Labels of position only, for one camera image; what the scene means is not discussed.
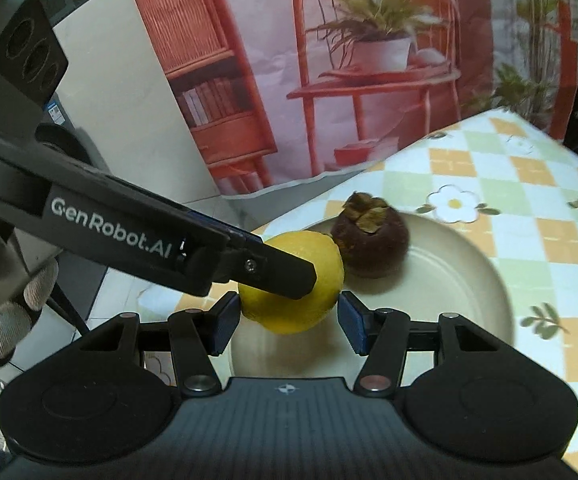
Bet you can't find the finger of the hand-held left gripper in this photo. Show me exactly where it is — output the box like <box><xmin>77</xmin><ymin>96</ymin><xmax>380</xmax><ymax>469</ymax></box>
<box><xmin>181</xmin><ymin>240</ymin><xmax>317</xmax><ymax>301</ymax></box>
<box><xmin>186</xmin><ymin>211</ymin><xmax>265</xmax><ymax>247</ymax></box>

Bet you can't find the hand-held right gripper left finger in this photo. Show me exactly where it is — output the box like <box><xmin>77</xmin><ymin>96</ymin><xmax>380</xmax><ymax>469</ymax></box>
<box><xmin>76</xmin><ymin>291</ymin><xmax>242</xmax><ymax>397</ymax></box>

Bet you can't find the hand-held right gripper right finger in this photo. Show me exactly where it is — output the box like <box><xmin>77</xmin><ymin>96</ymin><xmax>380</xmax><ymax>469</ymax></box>
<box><xmin>337</xmin><ymin>291</ymin><xmax>514</xmax><ymax>397</ymax></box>

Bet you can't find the yellow lemon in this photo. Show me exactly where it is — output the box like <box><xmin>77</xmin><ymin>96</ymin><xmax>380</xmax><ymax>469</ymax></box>
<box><xmin>238</xmin><ymin>230</ymin><xmax>345</xmax><ymax>336</ymax></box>

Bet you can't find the dark purple mangosteen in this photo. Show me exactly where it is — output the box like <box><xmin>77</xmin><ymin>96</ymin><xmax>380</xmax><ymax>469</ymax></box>
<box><xmin>330</xmin><ymin>192</ymin><xmax>411</xmax><ymax>279</ymax></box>

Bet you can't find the cream shallow bowl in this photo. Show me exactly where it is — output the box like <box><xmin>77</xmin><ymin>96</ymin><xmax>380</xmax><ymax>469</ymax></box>
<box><xmin>229</xmin><ymin>215</ymin><xmax>512</xmax><ymax>391</ymax></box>

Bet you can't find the person's left hand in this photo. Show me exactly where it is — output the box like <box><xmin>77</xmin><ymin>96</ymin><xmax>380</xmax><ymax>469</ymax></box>
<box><xmin>0</xmin><ymin>202</ymin><xmax>60</xmax><ymax>359</ymax></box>

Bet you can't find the white refrigerator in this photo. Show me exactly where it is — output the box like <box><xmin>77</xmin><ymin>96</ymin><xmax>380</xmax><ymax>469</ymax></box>
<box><xmin>52</xmin><ymin>0</ymin><xmax>220</xmax><ymax>206</ymax></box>

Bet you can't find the checkered floral tablecloth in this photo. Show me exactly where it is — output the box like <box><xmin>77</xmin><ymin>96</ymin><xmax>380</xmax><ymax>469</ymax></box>
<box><xmin>169</xmin><ymin>110</ymin><xmax>578</xmax><ymax>480</ymax></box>

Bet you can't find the black cable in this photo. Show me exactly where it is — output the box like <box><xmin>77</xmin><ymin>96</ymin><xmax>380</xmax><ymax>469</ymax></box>
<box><xmin>52</xmin><ymin>285</ymin><xmax>90</xmax><ymax>336</ymax></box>

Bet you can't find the wall poster with red furniture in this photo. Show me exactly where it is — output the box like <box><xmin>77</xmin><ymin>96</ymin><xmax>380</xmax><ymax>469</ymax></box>
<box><xmin>126</xmin><ymin>0</ymin><xmax>578</xmax><ymax>201</ymax></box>

